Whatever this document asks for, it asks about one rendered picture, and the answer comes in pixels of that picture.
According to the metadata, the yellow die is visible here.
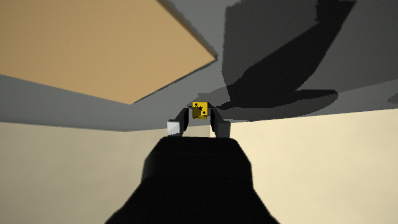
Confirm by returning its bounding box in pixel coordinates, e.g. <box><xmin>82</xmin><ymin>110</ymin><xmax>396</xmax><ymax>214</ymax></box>
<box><xmin>192</xmin><ymin>101</ymin><xmax>208</xmax><ymax>119</ymax></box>

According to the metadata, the tan flat mat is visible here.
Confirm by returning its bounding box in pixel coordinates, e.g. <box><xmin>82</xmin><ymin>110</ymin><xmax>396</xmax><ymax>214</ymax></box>
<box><xmin>0</xmin><ymin>0</ymin><xmax>215</xmax><ymax>104</ymax></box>

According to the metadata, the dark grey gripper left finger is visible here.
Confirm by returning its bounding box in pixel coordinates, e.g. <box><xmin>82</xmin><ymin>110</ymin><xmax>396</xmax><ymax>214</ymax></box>
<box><xmin>167</xmin><ymin>108</ymin><xmax>189</xmax><ymax>136</ymax></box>

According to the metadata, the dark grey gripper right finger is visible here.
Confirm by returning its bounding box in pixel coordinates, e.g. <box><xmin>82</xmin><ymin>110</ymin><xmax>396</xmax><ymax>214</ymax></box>
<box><xmin>210</xmin><ymin>108</ymin><xmax>231</xmax><ymax>138</ymax></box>

